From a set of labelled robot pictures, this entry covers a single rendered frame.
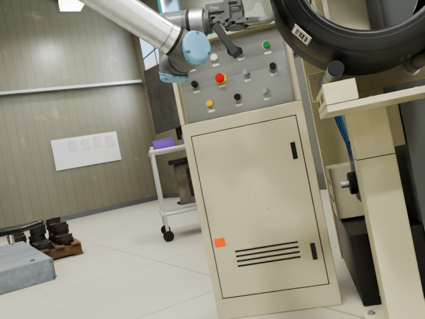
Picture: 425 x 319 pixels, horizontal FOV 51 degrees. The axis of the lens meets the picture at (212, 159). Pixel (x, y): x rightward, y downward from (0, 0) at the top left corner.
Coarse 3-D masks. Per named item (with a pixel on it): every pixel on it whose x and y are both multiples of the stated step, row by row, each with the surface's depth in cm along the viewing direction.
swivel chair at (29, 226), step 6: (36, 222) 405; (0, 228) 410; (6, 228) 391; (12, 228) 376; (18, 228) 374; (24, 228) 378; (30, 228) 390; (0, 234) 374; (6, 234) 374; (12, 234) 375; (12, 240) 394
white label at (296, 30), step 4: (296, 28) 125; (300, 28) 124; (292, 32) 127; (296, 32) 126; (300, 32) 125; (304, 32) 124; (296, 36) 128; (300, 36) 126; (304, 36) 125; (308, 36) 123; (300, 40) 127; (304, 40) 126; (308, 40) 125
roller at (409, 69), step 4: (424, 48) 129; (420, 52) 133; (424, 52) 128; (416, 56) 137; (420, 56) 133; (424, 56) 129; (408, 60) 148; (412, 60) 141; (416, 60) 137; (420, 60) 134; (424, 60) 131; (408, 64) 146; (412, 64) 142; (416, 64) 139; (420, 64) 137; (424, 64) 135; (404, 68) 152; (408, 68) 148; (412, 68) 145; (416, 68) 143; (408, 72) 152; (412, 72) 151
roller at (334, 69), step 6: (336, 60) 123; (330, 66) 123; (336, 66) 123; (342, 66) 123; (330, 72) 123; (336, 72) 123; (342, 72) 123; (324, 78) 137; (330, 78) 129; (336, 78) 128
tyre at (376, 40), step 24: (288, 0) 125; (288, 24) 128; (312, 24) 123; (336, 24) 122; (408, 24) 119; (312, 48) 127; (336, 48) 124; (360, 48) 122; (384, 48) 121; (408, 48) 122; (360, 72) 137
